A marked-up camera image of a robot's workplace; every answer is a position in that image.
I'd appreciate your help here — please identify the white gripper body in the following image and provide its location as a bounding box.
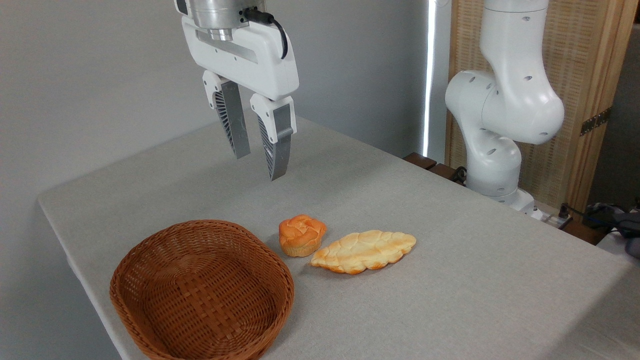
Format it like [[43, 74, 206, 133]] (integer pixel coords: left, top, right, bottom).
[[181, 15, 300, 101]]

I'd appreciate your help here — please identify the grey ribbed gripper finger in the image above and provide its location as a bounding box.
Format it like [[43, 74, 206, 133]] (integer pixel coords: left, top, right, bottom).
[[202, 70, 251, 160], [250, 93, 298, 182]]

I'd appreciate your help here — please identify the round orange bread bun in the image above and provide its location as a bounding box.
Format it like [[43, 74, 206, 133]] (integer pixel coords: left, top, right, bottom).
[[278, 214, 328, 258]]

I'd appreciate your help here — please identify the flat leaf-shaped bread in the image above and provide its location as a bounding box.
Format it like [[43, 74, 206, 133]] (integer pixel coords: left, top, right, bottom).
[[309, 230, 417, 275]]

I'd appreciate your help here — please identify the brown woven wicker basket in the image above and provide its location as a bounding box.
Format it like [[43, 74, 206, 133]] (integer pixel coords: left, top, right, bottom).
[[109, 219, 295, 360]]

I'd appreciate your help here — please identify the dark brown wooden block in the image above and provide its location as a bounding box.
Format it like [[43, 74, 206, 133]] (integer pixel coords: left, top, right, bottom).
[[403, 152, 438, 171], [429, 163, 459, 182]]

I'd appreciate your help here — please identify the grey tablecloth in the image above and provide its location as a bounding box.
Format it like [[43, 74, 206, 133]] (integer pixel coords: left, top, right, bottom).
[[37, 115, 640, 360]]

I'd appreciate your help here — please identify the white power strip with plug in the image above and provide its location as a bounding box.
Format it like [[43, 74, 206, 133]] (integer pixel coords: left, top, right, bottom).
[[541, 202, 574, 231]]

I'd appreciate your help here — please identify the wooden rattan folding screen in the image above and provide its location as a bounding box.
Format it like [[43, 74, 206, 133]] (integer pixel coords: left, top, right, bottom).
[[445, 0, 639, 216]]

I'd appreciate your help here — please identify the metal screen hinge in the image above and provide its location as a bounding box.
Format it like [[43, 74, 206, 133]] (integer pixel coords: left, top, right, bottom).
[[580, 107, 612, 137]]

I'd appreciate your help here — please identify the dark grey bag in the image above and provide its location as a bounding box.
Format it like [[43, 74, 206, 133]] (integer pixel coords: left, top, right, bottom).
[[582, 201, 640, 259]]

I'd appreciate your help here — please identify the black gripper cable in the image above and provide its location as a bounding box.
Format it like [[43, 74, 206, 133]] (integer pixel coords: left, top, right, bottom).
[[242, 7, 289, 60]]

